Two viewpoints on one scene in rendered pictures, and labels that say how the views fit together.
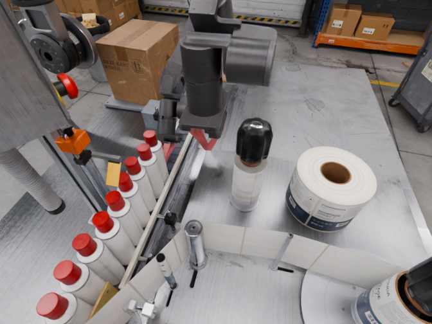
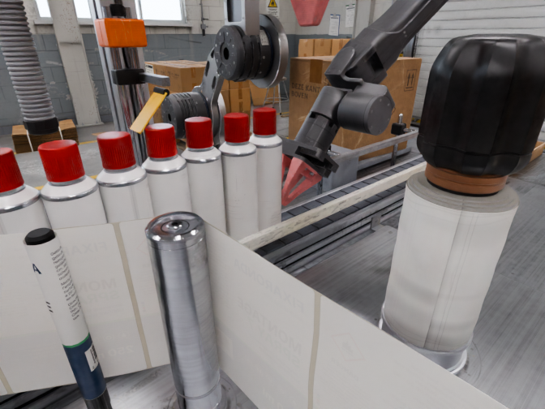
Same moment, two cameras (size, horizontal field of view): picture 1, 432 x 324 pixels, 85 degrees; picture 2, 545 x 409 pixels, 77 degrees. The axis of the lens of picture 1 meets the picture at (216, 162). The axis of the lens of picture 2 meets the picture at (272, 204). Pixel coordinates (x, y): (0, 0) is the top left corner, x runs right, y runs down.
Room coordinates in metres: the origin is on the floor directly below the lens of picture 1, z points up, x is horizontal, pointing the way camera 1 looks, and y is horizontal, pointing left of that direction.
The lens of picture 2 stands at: (0.11, -0.12, 1.18)
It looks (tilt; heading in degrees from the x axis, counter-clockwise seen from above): 26 degrees down; 37
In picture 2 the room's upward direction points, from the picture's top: straight up
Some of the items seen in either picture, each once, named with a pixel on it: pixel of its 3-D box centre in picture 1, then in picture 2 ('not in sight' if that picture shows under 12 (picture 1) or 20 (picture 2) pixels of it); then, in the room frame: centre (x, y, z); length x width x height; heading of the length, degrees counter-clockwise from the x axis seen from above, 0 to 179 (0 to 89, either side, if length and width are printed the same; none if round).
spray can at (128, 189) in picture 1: (133, 201); (170, 206); (0.34, 0.22, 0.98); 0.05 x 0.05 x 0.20
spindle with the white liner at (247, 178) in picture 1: (249, 168); (451, 221); (0.41, -0.09, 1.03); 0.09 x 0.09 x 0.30
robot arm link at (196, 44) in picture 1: (206, 58); not in sight; (0.33, 0.01, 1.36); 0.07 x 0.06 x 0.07; 75
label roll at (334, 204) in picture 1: (326, 188); not in sight; (0.40, -0.32, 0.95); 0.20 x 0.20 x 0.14
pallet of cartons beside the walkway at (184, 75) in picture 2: not in sight; (197, 102); (2.96, 3.19, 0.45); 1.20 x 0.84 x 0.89; 75
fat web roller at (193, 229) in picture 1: (196, 246); (190, 329); (0.22, 0.05, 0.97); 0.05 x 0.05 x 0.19
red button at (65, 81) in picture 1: (64, 87); not in sight; (0.32, 0.23, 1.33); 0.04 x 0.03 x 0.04; 42
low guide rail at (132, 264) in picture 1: (189, 137); (358, 195); (0.67, 0.10, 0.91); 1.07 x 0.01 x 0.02; 167
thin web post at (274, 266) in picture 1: (281, 252); not in sight; (0.21, -0.15, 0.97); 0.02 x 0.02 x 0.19
